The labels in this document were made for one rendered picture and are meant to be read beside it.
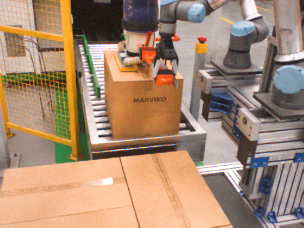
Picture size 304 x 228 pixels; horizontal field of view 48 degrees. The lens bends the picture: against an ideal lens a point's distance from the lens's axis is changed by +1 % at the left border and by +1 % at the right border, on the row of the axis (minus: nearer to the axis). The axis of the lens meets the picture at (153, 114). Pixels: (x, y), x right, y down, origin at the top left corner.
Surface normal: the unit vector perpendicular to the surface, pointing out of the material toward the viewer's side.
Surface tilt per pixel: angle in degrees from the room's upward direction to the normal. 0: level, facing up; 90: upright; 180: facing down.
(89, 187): 0
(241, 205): 0
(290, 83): 97
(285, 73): 97
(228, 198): 0
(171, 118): 90
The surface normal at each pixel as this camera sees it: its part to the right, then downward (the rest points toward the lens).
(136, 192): 0.04, -0.89
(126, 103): 0.22, 0.45
